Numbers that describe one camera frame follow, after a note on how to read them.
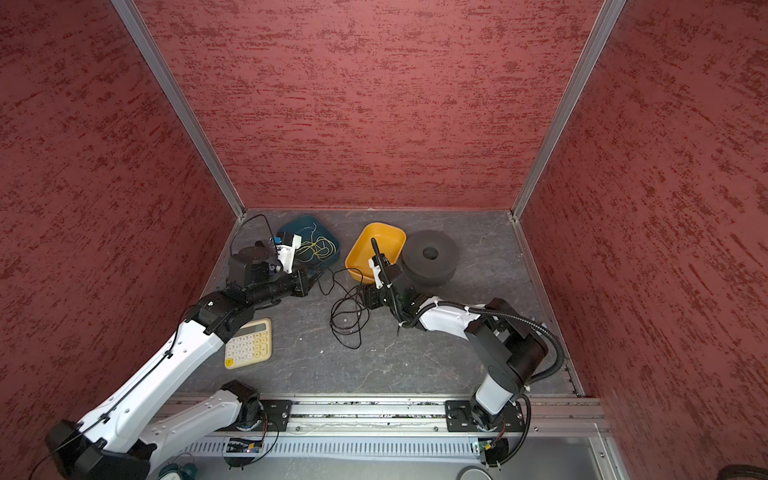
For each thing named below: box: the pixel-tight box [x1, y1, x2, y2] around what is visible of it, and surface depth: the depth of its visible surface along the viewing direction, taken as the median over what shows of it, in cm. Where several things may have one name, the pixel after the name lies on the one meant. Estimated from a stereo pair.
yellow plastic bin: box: [345, 222, 407, 283], surface depth 108 cm
